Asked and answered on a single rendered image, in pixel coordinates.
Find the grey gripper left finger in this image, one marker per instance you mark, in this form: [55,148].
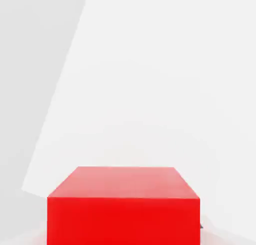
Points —
[39,239]

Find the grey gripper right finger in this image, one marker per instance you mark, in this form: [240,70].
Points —
[212,237]

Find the small red cube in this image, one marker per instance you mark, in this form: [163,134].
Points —
[123,221]

